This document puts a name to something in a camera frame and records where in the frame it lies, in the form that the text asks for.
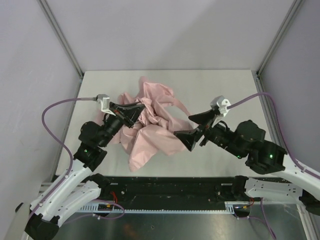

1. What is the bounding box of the pink folding umbrella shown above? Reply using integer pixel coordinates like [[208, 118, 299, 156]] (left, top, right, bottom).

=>
[[111, 76, 193, 172]]

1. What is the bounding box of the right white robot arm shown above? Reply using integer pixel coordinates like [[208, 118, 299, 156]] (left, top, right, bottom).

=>
[[173, 110, 320, 215]]

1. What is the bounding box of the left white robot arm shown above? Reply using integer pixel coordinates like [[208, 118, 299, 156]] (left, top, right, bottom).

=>
[[24, 102, 145, 240]]

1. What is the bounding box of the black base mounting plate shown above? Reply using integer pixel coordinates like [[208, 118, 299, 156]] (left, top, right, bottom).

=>
[[87, 173, 261, 210]]

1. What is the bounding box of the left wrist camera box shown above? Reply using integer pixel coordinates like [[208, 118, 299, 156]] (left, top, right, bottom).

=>
[[95, 94, 110, 114]]

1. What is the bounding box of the aluminium frame rail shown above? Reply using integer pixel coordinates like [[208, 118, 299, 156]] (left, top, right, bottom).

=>
[[252, 71, 287, 150]]

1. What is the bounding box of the grey slotted cable duct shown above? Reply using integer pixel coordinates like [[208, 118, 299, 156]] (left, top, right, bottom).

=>
[[76, 202, 249, 215]]

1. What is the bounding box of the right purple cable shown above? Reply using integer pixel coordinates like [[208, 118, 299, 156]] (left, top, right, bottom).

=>
[[226, 92, 320, 237]]

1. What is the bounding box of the purple cable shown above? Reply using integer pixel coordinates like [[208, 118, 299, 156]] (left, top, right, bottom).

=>
[[24, 97, 126, 221], [226, 92, 320, 237]]

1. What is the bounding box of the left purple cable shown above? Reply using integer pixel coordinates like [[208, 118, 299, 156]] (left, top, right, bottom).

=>
[[24, 97, 126, 221]]

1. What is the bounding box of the left aluminium frame post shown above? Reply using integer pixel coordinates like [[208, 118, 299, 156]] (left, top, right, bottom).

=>
[[37, 0, 84, 79]]

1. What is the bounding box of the aluminium frame post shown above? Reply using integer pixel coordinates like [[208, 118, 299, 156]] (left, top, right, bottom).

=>
[[255, 0, 305, 77], [37, 0, 84, 79]]

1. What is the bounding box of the right aluminium frame post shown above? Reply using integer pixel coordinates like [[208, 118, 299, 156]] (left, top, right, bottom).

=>
[[255, 0, 305, 77]]

